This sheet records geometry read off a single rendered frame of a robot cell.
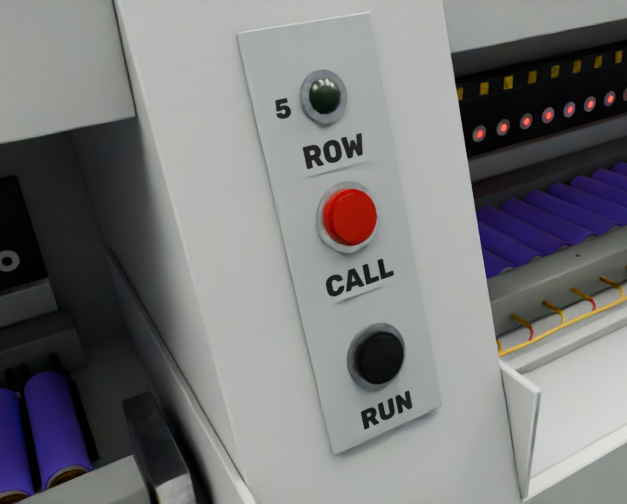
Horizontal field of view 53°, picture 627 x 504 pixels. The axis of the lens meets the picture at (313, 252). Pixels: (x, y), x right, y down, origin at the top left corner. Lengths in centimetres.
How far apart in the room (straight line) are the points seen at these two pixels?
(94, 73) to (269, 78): 4
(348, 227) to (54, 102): 8
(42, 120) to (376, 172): 9
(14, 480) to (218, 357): 11
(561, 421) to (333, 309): 13
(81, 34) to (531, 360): 23
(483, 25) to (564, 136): 27
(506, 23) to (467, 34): 2
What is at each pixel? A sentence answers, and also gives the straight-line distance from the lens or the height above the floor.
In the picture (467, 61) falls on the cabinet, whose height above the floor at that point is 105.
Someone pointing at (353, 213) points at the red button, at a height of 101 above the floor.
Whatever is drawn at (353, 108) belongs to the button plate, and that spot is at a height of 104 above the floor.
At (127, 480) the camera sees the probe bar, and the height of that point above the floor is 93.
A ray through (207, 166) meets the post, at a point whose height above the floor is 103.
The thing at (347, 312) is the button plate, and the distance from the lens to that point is 18.
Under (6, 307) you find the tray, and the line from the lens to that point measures 34.
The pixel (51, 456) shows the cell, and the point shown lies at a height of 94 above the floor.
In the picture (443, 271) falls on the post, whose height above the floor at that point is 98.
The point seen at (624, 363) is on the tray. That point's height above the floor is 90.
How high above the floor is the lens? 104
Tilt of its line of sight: 13 degrees down
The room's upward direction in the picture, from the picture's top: 12 degrees counter-clockwise
